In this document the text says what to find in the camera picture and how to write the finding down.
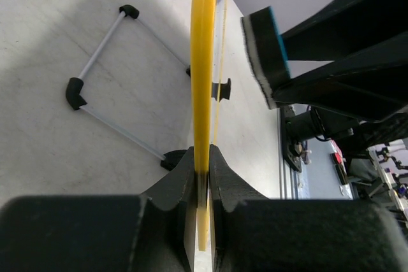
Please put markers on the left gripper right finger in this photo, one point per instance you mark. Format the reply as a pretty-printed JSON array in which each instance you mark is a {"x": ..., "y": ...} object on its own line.
[{"x": 251, "y": 232}]

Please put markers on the whiteboard stand with black feet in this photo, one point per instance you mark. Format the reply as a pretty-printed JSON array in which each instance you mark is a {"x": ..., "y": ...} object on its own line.
[{"x": 169, "y": 160}]

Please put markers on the yellow framed whiteboard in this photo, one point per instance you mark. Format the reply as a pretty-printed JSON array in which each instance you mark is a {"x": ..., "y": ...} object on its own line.
[{"x": 207, "y": 41}]

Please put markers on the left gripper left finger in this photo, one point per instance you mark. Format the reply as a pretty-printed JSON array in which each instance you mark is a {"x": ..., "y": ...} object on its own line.
[{"x": 152, "y": 231}]

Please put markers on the blue whiteboard eraser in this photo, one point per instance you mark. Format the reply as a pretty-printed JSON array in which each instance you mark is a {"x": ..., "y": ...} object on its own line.
[{"x": 266, "y": 52}]

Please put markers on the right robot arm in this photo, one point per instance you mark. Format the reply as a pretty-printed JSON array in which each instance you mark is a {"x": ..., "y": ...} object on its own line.
[{"x": 351, "y": 134}]

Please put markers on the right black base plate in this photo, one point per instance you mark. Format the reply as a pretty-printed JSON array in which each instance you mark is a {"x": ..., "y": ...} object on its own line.
[{"x": 291, "y": 148}]

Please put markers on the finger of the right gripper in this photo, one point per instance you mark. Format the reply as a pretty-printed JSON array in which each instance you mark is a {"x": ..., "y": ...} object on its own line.
[
  {"x": 344, "y": 27},
  {"x": 370, "y": 85}
]

